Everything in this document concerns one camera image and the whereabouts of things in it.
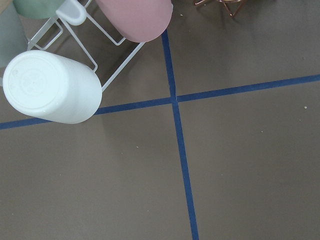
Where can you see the green cup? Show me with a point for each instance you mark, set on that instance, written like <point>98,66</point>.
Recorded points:
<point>37,9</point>

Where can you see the copper wire bottle rack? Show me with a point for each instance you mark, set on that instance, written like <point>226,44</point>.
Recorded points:
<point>226,4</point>

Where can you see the pink cup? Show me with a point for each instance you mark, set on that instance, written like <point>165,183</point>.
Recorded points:
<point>138,20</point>

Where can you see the white cup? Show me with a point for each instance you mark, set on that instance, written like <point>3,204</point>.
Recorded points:
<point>48,86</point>

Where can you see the grey cup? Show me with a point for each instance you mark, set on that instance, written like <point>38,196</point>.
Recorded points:
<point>13,40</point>

